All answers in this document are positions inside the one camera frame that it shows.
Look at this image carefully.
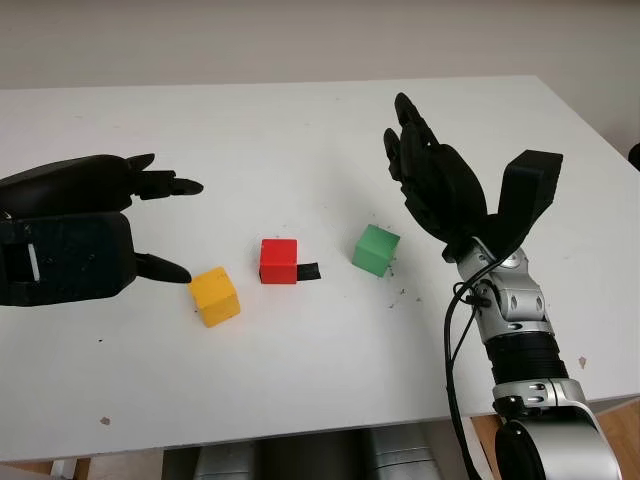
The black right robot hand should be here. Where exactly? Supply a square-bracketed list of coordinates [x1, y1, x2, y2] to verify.
[381, 92, 489, 259]

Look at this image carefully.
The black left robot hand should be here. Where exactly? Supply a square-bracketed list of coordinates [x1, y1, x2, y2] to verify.
[0, 153, 205, 286]

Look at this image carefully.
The green block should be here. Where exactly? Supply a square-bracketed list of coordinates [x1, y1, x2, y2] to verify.
[351, 223, 402, 278]

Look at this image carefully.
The red block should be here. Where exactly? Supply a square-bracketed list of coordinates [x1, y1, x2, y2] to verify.
[258, 237, 300, 287]

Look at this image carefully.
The yellow block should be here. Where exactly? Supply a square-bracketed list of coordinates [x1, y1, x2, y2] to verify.
[187, 266, 242, 330]

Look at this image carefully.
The grey right robot leg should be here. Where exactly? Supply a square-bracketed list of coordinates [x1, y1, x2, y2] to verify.
[368, 426, 442, 480]

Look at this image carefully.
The grey robot leg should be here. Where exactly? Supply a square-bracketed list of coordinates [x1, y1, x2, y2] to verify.
[191, 439, 262, 480]
[368, 426, 442, 480]

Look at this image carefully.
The grey left robot leg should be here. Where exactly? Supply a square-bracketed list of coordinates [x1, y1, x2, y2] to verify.
[191, 439, 262, 480]

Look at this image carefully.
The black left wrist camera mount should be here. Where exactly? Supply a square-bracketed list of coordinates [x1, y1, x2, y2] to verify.
[0, 210, 139, 308]

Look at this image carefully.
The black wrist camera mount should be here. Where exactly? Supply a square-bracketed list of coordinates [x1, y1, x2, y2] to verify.
[0, 210, 139, 308]
[485, 148, 565, 252]

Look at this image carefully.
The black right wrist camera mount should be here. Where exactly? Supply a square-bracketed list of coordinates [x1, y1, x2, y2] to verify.
[485, 148, 565, 252]

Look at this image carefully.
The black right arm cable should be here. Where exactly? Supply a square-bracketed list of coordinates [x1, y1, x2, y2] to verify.
[441, 280, 497, 480]

